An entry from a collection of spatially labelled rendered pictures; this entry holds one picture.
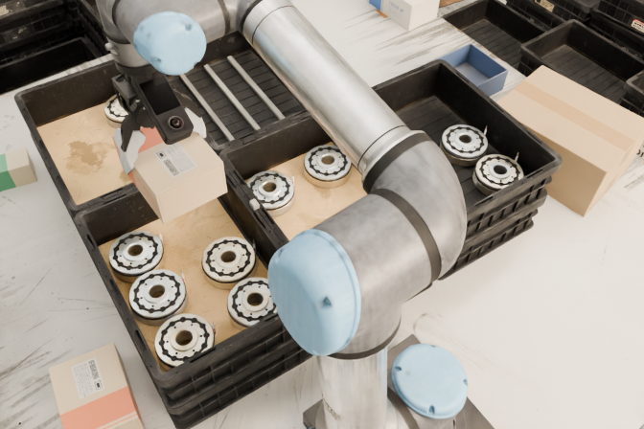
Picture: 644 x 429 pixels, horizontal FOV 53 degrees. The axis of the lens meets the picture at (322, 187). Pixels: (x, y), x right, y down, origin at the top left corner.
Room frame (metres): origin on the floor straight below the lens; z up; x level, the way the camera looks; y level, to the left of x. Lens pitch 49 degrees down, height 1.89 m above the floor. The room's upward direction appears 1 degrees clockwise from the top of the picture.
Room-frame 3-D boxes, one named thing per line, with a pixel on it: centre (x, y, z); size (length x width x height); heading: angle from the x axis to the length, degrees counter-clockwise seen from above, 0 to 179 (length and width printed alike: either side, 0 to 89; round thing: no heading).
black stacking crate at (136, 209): (0.66, 0.23, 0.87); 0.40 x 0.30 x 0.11; 34
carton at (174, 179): (0.73, 0.26, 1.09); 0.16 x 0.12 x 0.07; 37
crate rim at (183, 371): (0.66, 0.23, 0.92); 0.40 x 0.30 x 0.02; 34
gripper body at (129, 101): (0.76, 0.27, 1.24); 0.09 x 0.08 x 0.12; 37
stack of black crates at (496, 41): (2.15, -0.69, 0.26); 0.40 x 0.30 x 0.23; 37
